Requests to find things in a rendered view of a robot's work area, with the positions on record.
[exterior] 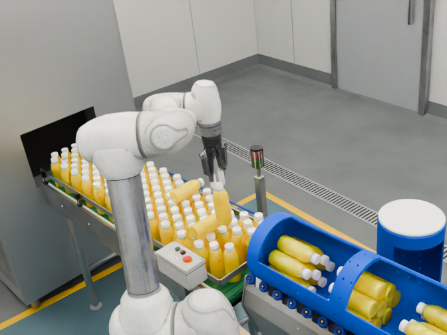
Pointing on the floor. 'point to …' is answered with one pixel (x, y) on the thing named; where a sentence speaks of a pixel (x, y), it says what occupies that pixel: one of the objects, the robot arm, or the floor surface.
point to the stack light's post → (261, 195)
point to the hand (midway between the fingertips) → (217, 179)
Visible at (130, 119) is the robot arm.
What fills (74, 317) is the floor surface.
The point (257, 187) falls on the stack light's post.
